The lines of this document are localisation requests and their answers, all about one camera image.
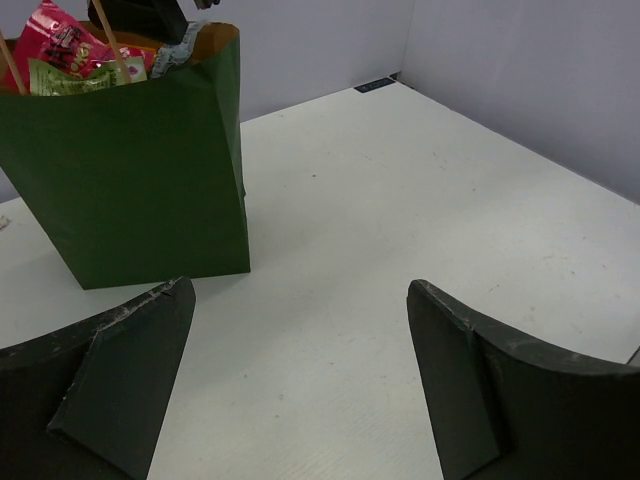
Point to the pink candy packet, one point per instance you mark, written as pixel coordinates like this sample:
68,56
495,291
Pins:
53,36

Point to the green paper bag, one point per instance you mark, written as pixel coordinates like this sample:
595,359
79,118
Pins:
140,182

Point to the grey snack packet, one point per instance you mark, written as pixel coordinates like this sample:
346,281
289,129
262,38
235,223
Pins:
173,56

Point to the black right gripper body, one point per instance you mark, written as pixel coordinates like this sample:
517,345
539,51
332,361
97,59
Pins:
206,4

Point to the blue label right corner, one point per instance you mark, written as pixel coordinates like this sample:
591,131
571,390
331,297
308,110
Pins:
375,85

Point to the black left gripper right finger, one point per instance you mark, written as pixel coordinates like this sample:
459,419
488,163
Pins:
504,404

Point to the orange candy bag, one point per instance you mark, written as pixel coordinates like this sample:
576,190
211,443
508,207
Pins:
139,61

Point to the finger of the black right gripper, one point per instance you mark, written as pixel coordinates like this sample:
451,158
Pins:
160,20

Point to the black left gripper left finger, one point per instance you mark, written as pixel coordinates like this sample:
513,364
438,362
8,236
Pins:
88,401

